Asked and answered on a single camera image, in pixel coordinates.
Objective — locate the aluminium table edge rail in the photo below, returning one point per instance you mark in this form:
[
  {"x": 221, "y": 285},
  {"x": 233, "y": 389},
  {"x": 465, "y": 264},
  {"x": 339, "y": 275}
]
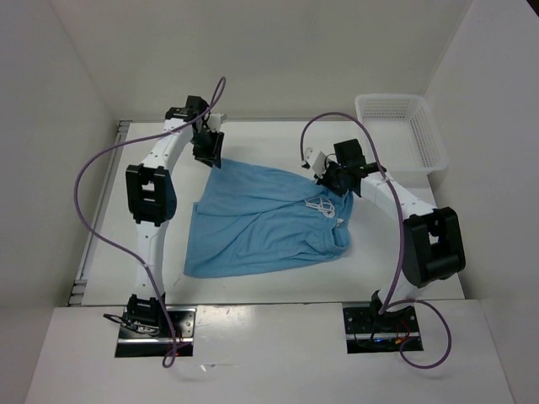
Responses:
[{"x": 85, "y": 267}]

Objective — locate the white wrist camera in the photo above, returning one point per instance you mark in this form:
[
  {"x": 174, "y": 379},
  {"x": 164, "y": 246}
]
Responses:
[
  {"x": 315, "y": 161},
  {"x": 215, "y": 121}
]

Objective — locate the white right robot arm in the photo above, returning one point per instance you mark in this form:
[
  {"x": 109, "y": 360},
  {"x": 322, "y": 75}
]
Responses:
[{"x": 430, "y": 239}]

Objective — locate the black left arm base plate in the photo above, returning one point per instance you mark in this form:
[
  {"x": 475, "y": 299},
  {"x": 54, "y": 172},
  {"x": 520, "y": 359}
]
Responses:
[{"x": 137, "y": 341}]

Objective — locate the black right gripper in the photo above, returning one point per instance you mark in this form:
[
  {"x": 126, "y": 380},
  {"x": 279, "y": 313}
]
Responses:
[{"x": 323, "y": 181}]

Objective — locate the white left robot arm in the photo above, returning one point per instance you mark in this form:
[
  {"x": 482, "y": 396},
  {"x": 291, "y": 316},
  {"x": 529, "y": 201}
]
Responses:
[{"x": 152, "y": 201}]

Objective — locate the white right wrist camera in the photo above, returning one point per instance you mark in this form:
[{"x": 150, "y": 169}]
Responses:
[{"x": 315, "y": 161}]

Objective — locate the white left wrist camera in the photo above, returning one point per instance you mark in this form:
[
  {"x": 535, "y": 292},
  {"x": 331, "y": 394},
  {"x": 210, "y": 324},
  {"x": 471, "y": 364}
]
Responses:
[{"x": 215, "y": 121}]

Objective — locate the light blue mesh shorts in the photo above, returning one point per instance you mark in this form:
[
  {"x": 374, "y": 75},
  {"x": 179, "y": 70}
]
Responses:
[{"x": 256, "y": 220}]

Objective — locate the white perforated plastic basket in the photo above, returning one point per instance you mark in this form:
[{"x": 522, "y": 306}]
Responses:
[{"x": 404, "y": 132}]

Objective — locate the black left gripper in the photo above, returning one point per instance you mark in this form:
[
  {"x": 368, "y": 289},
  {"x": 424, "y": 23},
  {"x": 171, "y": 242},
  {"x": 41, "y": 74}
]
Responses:
[{"x": 213, "y": 155}]

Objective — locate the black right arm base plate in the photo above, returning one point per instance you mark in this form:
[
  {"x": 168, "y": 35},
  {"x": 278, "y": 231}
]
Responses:
[{"x": 366, "y": 335}]

